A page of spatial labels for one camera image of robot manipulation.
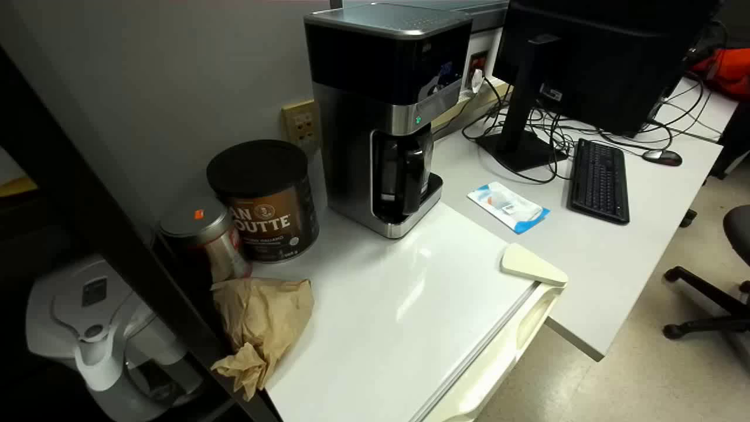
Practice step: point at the large brown coffee can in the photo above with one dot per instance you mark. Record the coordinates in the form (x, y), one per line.
(266, 187)

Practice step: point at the black shelving unit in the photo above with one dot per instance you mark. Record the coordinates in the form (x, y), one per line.
(50, 158)

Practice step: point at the white box behind coffeemaker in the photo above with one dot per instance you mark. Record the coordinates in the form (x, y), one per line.
(477, 78)

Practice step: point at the white mini fridge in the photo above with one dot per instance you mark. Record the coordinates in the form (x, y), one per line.
(419, 329)

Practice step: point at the black computer monitor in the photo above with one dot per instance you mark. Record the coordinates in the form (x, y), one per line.
(599, 62)

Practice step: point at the beige wall power outlet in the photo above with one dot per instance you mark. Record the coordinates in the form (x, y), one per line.
(301, 123)

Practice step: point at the black computer mouse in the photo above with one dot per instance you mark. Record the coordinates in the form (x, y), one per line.
(666, 158)

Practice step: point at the white water filter pitcher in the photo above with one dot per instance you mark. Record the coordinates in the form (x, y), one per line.
(90, 319)

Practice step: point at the cream plastic corner piece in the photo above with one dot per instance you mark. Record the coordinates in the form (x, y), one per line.
(520, 260)

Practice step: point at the small steel lidded canister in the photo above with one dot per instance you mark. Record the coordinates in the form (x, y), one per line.
(203, 230)

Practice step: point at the black and steel coffeemaker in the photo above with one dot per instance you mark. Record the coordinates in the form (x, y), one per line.
(380, 76)

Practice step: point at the blue white wipes packet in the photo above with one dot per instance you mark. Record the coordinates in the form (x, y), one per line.
(508, 207)

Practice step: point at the orange red bag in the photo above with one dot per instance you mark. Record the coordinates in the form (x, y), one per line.
(726, 70)

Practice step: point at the black computer keyboard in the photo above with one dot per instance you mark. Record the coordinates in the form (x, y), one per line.
(599, 184)

